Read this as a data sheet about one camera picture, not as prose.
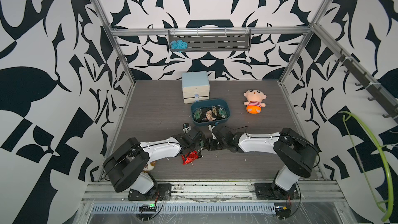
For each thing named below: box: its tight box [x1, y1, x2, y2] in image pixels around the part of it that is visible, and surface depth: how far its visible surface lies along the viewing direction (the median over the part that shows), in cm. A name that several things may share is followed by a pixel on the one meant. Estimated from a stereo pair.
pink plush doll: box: [243, 89, 267, 115], surface depth 104 cm
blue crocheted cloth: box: [169, 39, 189, 53], surface depth 93 cm
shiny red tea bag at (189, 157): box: [181, 150, 200, 165], surface depth 83 cm
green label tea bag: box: [217, 107, 227, 119], surface depth 101 cm
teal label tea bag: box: [193, 108, 202, 120], surface depth 100 cm
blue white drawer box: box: [181, 71, 210, 104], surface depth 102 cm
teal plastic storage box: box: [190, 98, 231, 127], surface depth 100 cm
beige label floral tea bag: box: [205, 109, 217, 122], surface depth 98 cm
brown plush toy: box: [142, 160, 157, 174], surface depth 81 cm
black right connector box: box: [275, 205, 292, 220], surface depth 73 cm
